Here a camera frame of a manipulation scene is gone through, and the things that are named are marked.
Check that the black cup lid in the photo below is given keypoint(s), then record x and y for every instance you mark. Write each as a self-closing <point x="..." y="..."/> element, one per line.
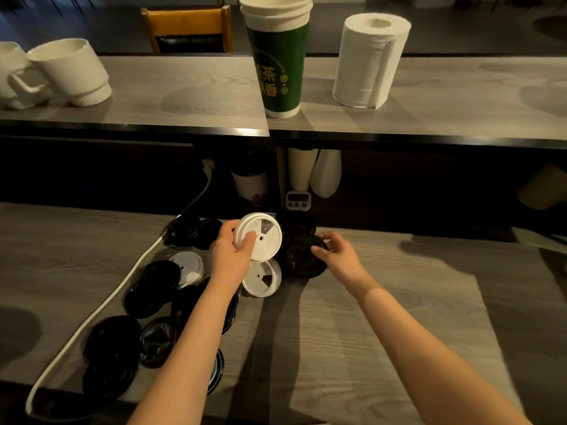
<point x="297" y="258"/>

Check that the person's left forearm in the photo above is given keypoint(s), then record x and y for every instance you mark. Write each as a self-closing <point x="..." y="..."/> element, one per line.
<point x="186" y="362"/>

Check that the grey wooden table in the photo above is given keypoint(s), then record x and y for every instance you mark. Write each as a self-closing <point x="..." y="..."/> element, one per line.
<point x="398" y="305"/>

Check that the person's left hand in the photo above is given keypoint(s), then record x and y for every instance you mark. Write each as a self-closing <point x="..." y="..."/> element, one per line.
<point x="228" y="261"/>

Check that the pile of cup lids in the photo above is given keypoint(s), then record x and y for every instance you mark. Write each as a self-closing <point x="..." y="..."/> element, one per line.
<point x="110" y="336"/>

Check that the green paper cup stack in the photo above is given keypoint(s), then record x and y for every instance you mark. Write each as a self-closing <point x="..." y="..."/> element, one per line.
<point x="277" y="70"/>

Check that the person's right forearm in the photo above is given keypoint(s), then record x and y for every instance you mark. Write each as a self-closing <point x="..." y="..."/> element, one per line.
<point x="434" y="362"/>

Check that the wooden chair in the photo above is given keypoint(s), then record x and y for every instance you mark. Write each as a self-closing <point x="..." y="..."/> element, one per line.
<point x="186" y="24"/>

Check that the grey bar counter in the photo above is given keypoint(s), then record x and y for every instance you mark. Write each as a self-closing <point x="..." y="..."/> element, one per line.
<point x="177" y="92"/>

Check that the white paper towel roll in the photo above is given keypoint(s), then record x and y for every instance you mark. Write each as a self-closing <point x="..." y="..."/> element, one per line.
<point x="363" y="66"/>

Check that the person's right hand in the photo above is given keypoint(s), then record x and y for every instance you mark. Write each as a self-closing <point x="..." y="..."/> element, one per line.
<point x="347" y="265"/>

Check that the white cup lid with opening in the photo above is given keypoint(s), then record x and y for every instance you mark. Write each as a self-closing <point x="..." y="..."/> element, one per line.
<point x="268" y="245"/>

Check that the small digital timer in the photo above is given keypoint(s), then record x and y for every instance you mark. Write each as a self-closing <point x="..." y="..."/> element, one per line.
<point x="297" y="201"/>

